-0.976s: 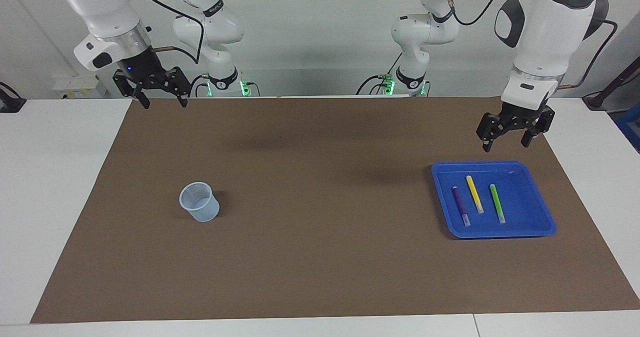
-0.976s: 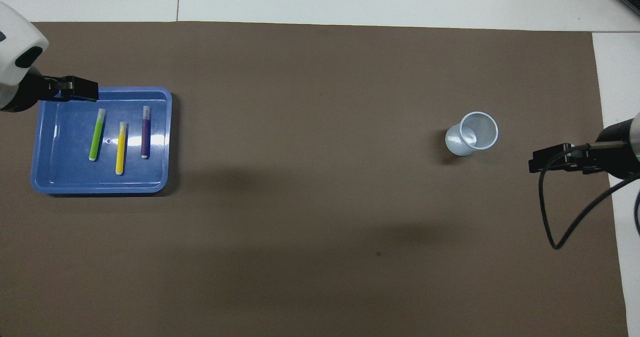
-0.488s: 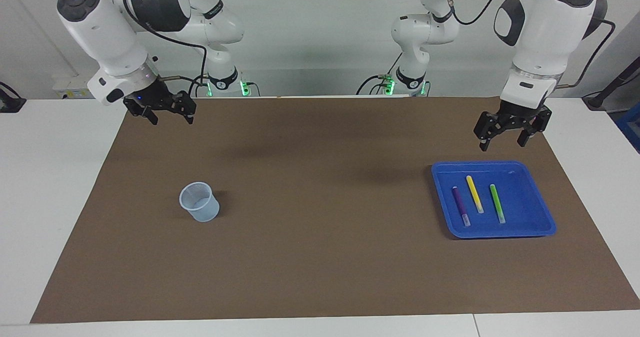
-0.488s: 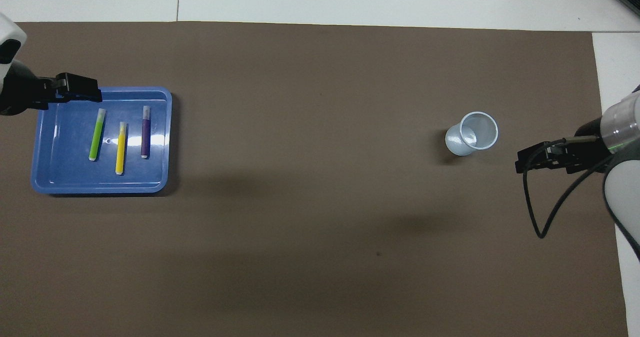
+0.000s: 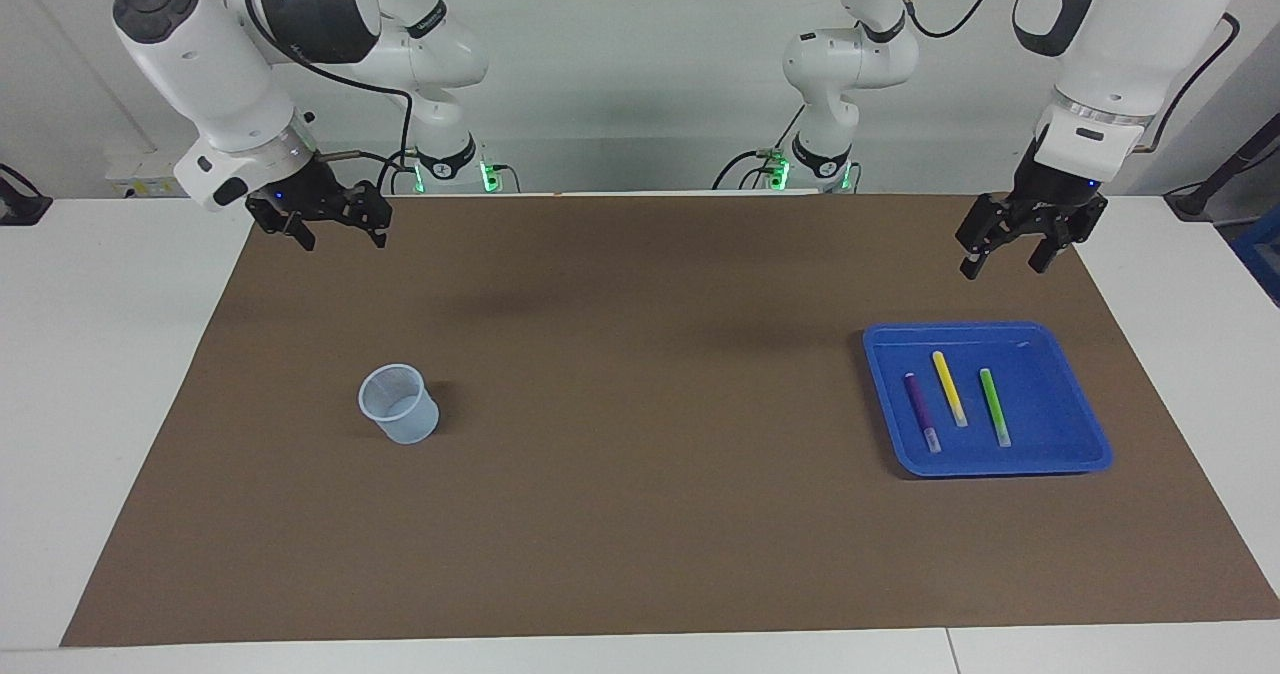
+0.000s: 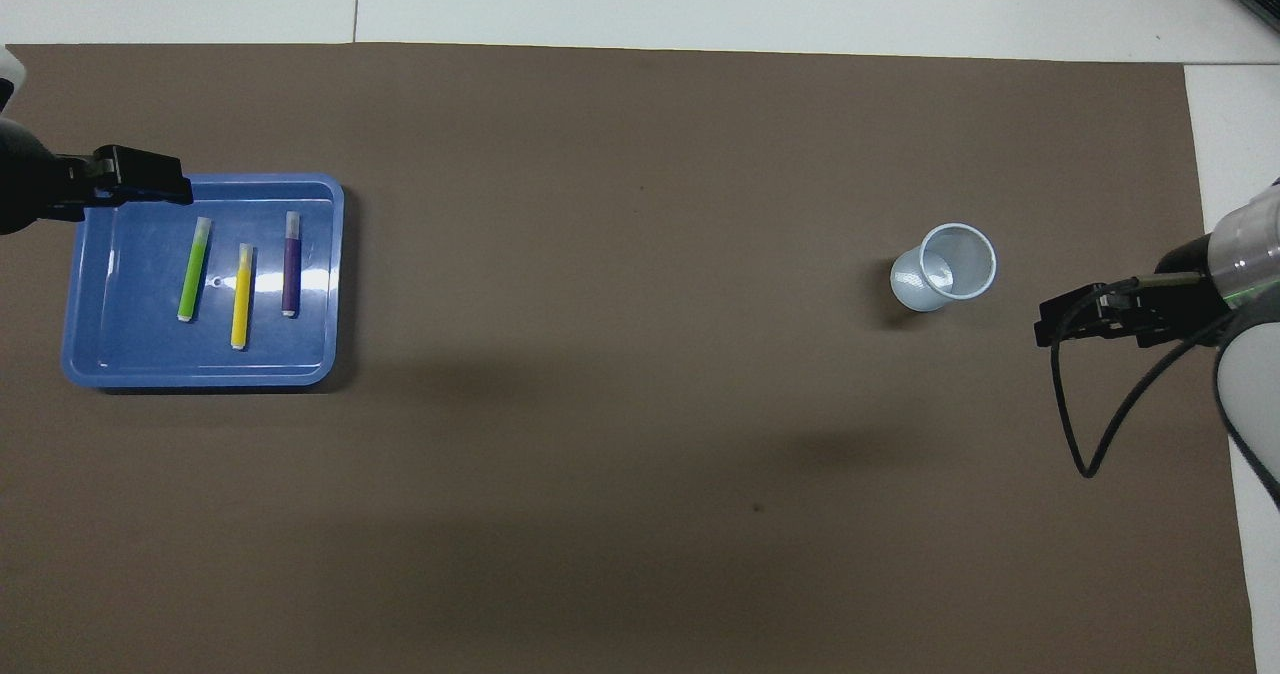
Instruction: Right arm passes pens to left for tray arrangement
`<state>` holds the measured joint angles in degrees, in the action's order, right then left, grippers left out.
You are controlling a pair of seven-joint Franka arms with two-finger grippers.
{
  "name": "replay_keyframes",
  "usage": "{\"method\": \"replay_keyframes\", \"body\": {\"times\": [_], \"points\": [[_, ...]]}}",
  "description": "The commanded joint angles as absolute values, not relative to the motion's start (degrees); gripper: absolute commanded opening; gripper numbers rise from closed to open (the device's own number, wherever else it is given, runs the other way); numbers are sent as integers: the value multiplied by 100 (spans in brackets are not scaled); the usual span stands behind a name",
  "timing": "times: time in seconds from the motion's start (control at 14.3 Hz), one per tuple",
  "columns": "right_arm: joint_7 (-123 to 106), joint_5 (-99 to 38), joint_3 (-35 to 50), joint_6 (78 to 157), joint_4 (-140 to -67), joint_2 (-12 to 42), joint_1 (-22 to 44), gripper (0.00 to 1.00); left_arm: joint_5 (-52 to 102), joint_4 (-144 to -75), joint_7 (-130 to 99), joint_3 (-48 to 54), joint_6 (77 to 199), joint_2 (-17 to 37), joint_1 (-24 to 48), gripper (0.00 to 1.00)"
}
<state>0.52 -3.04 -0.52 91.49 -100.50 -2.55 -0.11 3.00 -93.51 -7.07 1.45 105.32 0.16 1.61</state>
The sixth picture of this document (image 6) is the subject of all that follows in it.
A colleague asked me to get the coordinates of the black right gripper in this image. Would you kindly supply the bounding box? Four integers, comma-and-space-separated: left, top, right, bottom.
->
1033, 234, 1236, 350

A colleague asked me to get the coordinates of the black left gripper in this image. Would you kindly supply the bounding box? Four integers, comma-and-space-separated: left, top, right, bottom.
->
0, 116, 194, 237

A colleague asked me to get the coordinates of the yellow pen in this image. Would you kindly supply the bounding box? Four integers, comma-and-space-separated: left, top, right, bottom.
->
230, 243, 254, 352

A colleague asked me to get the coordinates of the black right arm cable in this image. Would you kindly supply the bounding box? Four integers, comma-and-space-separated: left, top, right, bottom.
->
1049, 272, 1238, 481

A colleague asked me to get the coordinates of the clear plastic cup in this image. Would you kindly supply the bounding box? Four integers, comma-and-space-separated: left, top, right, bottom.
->
890, 222, 998, 313

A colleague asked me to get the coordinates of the blue plastic tray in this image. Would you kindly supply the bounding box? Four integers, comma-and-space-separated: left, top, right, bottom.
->
62, 173, 345, 392

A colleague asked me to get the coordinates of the purple pen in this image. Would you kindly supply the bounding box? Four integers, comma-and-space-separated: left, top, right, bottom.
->
281, 211, 303, 319

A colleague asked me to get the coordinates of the green pen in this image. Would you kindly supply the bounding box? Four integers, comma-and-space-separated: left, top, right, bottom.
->
177, 216, 213, 324

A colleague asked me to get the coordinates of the brown table mat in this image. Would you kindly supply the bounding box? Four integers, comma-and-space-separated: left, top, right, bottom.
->
0, 42, 1259, 674

